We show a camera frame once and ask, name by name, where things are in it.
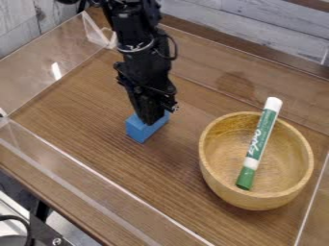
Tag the blue foam block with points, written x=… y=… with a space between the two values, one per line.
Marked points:
x=138 y=130

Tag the clear acrylic corner bracket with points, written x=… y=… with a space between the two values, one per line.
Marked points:
x=100 y=36

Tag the green dry erase marker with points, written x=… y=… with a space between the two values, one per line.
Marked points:
x=258 y=142

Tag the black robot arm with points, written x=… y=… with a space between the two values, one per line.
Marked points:
x=134 y=20

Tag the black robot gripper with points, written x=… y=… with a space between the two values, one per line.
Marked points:
x=143 y=75

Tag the black metal table bracket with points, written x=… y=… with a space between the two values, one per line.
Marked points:
x=44 y=235

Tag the brown wooden bowl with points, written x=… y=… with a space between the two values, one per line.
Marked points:
x=285 y=168

